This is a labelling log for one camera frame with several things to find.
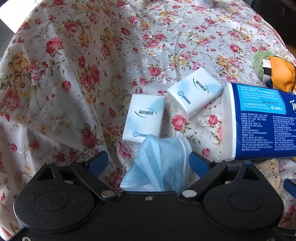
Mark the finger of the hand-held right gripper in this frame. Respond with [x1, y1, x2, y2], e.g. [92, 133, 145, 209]
[283, 179, 296, 197]

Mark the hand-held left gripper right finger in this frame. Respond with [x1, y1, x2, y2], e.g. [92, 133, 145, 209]
[180, 152, 263, 200]

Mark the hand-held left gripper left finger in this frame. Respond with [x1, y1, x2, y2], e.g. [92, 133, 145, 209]
[35, 152, 117, 200]

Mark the blue face mask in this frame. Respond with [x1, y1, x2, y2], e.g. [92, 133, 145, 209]
[120, 134, 192, 192]

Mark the white tissue packet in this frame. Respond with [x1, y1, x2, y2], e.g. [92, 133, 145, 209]
[122, 94, 166, 143]
[167, 67, 225, 114]

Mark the large blue tissue pack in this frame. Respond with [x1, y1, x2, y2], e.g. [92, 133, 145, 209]
[220, 82, 296, 161]

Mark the cream lace cloth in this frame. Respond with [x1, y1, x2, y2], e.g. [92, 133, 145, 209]
[254, 159, 296, 183]

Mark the floral tablecloth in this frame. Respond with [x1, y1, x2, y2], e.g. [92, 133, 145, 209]
[0, 0, 296, 239]

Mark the orange plush toy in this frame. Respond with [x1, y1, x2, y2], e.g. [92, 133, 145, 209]
[261, 56, 296, 93]

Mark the green scrubber ball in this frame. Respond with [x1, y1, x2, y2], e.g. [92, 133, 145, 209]
[253, 51, 275, 79]

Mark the dark furniture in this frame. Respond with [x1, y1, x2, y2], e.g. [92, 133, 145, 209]
[251, 0, 296, 47]

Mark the bright window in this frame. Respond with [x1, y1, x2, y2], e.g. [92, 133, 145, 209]
[0, 0, 47, 26]

